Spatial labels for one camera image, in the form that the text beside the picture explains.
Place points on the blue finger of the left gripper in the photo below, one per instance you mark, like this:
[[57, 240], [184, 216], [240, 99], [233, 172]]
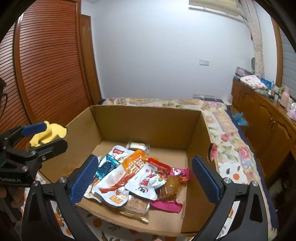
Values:
[[43, 152], [11, 137]]

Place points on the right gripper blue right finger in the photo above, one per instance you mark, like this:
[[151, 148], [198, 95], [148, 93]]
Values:
[[250, 221]]

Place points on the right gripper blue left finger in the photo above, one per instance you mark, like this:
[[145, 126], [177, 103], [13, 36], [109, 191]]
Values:
[[39, 221]]

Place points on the large white snack pouch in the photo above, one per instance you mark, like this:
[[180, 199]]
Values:
[[120, 153]]

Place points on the clear grain bar packet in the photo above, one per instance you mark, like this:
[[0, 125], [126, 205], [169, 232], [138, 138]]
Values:
[[136, 208]]

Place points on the left hand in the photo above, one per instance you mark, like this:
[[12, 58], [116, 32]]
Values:
[[12, 199]]

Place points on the orange print bed blanket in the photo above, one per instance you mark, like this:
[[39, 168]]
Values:
[[108, 231]]

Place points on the yellow plush toy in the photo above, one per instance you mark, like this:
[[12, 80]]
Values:
[[52, 132]]

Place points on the small white orange pouch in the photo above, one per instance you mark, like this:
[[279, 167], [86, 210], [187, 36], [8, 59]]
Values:
[[89, 194]]

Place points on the blue wrapped candy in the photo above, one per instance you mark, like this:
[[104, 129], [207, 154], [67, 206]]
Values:
[[109, 164]]

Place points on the wooden louvered wardrobe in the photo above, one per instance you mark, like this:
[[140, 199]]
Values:
[[48, 65]]

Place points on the orange snack packet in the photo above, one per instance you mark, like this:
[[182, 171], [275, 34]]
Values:
[[111, 189]]

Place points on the pink brown snack packet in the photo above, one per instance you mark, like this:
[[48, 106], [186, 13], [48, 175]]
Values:
[[167, 200]]

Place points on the small white clear packet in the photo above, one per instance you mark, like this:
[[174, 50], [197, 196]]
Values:
[[138, 146]]

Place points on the wooden sideboard cabinet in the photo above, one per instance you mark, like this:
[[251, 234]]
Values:
[[270, 131]]

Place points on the brown cardboard box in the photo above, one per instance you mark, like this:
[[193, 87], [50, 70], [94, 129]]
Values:
[[175, 137]]

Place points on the red snack packet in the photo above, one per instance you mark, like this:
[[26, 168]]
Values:
[[163, 170]]

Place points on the blue cloth on floor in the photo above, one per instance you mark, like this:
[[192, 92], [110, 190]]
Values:
[[240, 119]]

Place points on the blue white snack packet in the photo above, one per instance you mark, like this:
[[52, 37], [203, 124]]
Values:
[[145, 183]]

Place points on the pink bottle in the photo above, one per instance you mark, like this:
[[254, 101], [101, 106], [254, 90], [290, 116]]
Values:
[[284, 97]]

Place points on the folded floral cloth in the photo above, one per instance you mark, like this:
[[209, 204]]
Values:
[[253, 81]]

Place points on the grey window blind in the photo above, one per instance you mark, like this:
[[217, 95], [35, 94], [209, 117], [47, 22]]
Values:
[[289, 65]]

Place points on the white air conditioner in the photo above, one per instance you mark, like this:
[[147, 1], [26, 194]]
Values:
[[226, 6]]

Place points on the wall power strip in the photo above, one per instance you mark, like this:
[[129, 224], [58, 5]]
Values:
[[202, 96]]

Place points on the white wall switch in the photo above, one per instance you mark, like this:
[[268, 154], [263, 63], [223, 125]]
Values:
[[204, 62]]

